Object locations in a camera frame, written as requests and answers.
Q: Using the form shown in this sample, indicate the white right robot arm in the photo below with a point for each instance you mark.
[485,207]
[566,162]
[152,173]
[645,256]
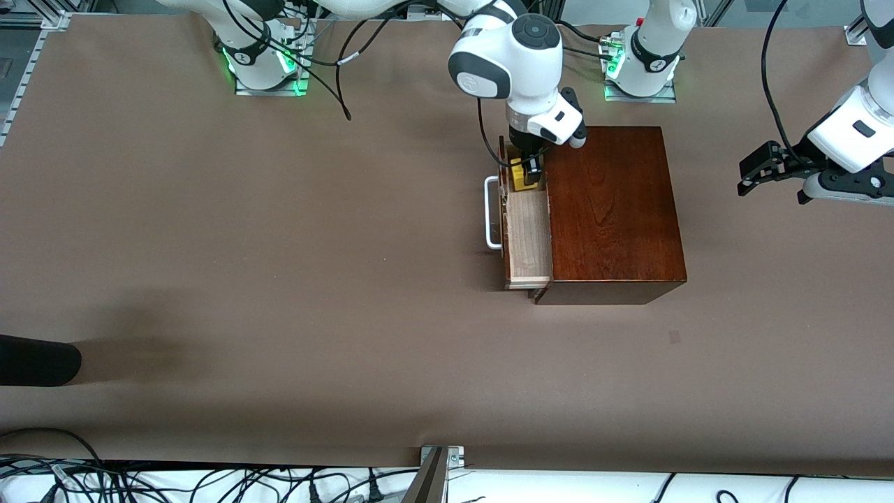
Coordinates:
[510,63]

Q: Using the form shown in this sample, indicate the aluminium corner profile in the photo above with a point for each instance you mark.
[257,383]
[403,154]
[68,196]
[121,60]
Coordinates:
[853,33]

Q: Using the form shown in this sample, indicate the brown paper table cover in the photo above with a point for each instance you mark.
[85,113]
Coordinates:
[384,349]

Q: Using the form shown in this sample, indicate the small metal clamp bracket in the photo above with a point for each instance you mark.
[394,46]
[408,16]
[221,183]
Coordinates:
[454,455]

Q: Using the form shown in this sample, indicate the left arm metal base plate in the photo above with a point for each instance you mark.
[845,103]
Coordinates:
[639,98]

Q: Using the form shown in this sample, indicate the dark wooden drawer cabinet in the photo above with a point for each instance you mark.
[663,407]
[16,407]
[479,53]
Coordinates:
[614,223]

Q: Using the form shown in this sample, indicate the aluminium edge rail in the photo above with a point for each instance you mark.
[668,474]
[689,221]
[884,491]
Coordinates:
[24,77]

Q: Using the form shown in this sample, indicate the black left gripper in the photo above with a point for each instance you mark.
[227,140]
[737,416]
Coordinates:
[791,161]

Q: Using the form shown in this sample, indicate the black cylindrical object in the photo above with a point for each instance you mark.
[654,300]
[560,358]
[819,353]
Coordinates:
[35,360]

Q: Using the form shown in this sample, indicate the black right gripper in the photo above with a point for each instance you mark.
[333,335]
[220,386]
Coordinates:
[522,142]

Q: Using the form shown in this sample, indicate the yellow cube block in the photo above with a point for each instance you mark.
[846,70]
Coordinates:
[518,181]

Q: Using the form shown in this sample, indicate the dark aluminium pole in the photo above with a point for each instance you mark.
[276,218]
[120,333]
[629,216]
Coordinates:
[427,482]

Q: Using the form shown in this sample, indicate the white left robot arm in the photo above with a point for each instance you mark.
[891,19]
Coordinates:
[855,129]

